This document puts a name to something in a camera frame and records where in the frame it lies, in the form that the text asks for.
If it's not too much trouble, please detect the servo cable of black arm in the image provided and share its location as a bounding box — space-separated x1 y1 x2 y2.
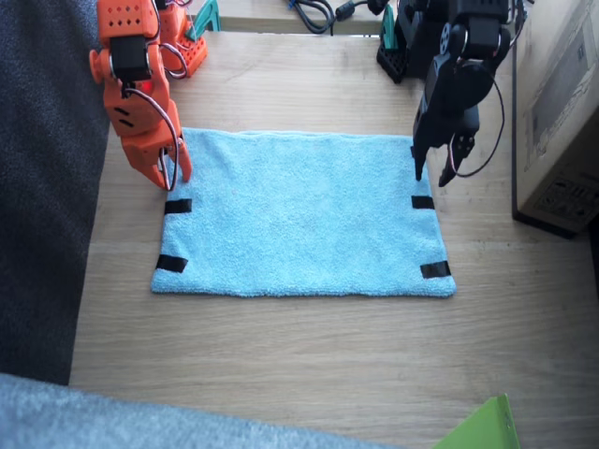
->
446 55 506 179

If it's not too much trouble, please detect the teal clamp at black arm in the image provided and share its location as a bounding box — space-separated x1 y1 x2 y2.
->
381 4 399 51

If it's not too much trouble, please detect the light blue towel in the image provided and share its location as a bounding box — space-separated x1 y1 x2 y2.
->
150 126 458 299

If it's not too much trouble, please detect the looped black cable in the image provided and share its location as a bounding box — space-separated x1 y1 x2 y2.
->
287 0 337 36

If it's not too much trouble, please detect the grey felt panel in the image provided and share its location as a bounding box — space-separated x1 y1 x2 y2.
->
0 371 399 449
0 0 113 387

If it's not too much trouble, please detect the cardboard box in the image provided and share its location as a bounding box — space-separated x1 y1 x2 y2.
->
512 0 599 240

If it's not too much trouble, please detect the servo cable of orange arm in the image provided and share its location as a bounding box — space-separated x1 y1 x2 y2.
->
122 86 184 192

